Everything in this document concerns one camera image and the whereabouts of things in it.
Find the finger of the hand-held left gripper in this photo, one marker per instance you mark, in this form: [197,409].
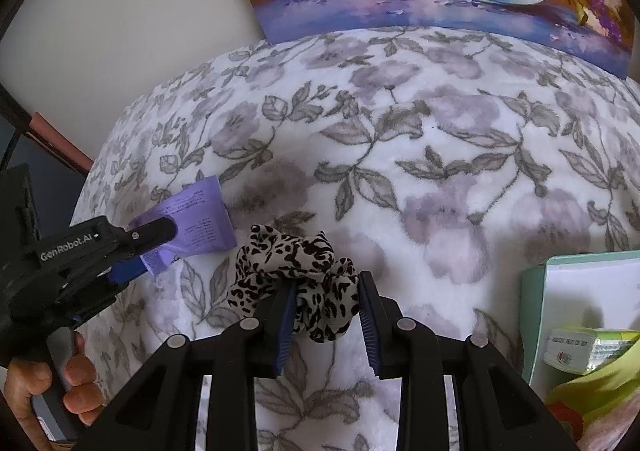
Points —
[145,233]
[127,273]

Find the teal box lid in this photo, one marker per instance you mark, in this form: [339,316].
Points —
[575,291]

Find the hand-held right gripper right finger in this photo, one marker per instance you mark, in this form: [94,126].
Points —
[371,326]

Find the dark furniture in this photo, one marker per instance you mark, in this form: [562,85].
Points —
[10,141]

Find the reddish brown board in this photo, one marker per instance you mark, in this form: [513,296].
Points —
[60,143]

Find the green cloth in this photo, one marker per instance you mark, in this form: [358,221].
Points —
[610,396]

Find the leopard print scrunchie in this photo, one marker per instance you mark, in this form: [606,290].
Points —
[280,251]

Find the green tissue pack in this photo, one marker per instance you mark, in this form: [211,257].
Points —
[575,351]

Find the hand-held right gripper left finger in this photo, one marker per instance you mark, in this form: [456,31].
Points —
[287,326]

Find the grey floral blanket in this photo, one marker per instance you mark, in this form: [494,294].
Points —
[400,156]

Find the person's left hand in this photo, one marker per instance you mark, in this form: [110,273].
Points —
[82,391]

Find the purple packet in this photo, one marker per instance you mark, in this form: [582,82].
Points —
[200,226]

